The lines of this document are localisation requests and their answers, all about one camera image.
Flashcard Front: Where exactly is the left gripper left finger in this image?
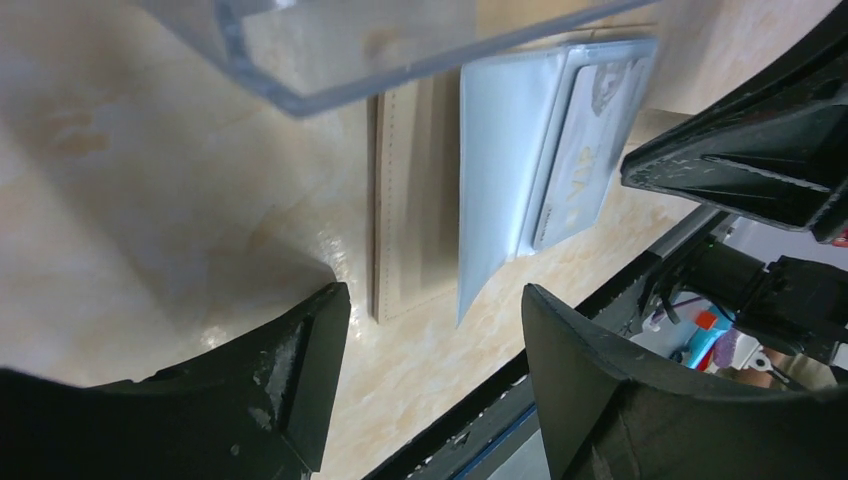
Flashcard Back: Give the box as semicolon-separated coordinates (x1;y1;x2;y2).
1;282;351;479

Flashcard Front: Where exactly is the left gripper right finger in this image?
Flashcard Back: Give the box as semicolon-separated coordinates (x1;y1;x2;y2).
521;283;848;480

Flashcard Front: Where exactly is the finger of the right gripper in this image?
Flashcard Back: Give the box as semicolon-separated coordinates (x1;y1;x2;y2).
620;1;847;243

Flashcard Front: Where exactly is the clear plastic card box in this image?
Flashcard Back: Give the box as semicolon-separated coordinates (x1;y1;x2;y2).
142;0;640;117

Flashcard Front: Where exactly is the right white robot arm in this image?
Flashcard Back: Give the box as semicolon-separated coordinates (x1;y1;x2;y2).
621;2;847;364

